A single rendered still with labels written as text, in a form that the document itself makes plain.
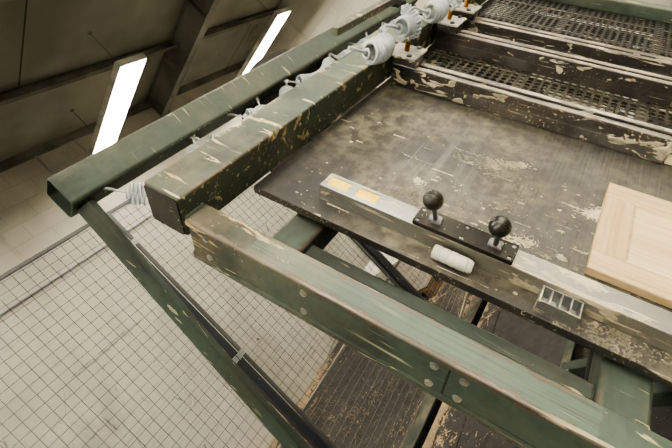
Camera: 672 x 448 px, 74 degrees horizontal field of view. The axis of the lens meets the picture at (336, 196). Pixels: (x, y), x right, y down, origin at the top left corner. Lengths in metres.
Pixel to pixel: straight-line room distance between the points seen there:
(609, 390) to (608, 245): 0.29
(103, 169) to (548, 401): 1.19
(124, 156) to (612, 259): 1.25
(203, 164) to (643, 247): 0.90
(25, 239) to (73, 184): 4.30
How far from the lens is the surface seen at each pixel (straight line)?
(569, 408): 0.74
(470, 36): 1.75
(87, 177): 1.39
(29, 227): 5.72
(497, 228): 0.78
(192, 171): 0.95
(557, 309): 0.87
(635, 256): 1.06
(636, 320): 0.90
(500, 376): 0.73
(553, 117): 1.38
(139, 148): 1.46
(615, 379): 0.91
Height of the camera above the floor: 1.68
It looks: 2 degrees down
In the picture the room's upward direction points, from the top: 43 degrees counter-clockwise
